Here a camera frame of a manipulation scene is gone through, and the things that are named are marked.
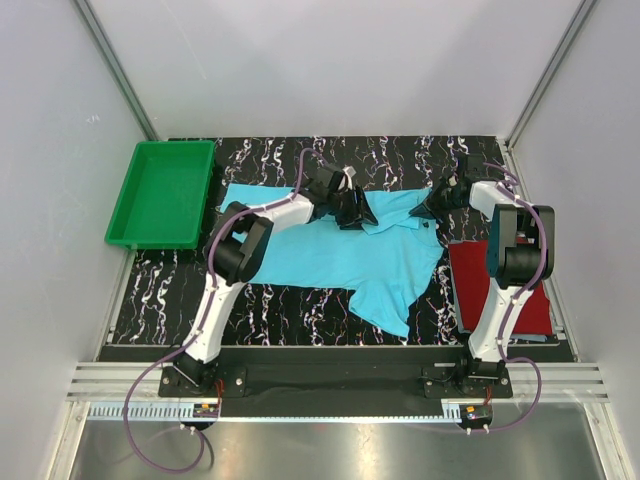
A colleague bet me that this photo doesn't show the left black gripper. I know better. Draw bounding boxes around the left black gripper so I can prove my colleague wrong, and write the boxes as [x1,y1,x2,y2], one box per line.
[327,186,378,231]

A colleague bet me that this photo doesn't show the cyan polo shirt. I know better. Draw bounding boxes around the cyan polo shirt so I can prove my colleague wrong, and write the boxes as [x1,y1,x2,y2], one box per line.
[251,190,443,337]

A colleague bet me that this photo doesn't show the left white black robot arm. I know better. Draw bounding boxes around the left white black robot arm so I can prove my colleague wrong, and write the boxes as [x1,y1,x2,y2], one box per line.
[172,165,378,396]

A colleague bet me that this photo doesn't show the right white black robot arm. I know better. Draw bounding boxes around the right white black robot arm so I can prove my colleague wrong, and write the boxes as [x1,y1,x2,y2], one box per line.
[409,154,555,397]

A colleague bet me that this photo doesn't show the black marble pattern mat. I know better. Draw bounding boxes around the black marble pattern mat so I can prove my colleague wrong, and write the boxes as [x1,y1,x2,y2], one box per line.
[108,135,505,347]

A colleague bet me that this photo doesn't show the folded red shirt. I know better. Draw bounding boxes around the folded red shirt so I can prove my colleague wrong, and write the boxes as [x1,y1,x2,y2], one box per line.
[448,240,547,305]

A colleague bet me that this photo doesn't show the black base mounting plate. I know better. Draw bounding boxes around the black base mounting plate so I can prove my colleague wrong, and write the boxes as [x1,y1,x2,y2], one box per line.
[158,364,513,423]

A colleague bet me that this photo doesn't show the green plastic bin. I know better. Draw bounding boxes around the green plastic bin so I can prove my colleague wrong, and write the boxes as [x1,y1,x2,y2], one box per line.
[104,140,215,250]

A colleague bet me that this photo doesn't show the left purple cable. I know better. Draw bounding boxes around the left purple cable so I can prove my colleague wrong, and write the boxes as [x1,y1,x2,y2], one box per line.
[122,148,341,475]

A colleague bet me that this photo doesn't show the right aluminium corner post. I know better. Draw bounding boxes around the right aluminium corner post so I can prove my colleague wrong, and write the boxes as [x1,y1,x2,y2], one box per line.
[504,0,599,150]

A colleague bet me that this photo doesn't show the aluminium corner post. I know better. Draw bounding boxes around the aluminium corner post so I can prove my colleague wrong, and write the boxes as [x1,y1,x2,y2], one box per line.
[504,0,599,150]
[70,0,160,141]

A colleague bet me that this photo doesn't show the left aluminium corner post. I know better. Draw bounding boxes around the left aluminium corner post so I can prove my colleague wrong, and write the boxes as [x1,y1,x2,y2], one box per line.
[70,0,160,141]

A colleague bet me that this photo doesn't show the aluminium frame rail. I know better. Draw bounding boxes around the aluminium frame rail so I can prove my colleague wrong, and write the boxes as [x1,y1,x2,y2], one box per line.
[66,362,609,403]

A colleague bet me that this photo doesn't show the white slotted cable duct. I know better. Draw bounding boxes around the white slotted cable duct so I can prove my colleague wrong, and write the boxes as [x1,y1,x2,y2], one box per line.
[87,402,466,422]

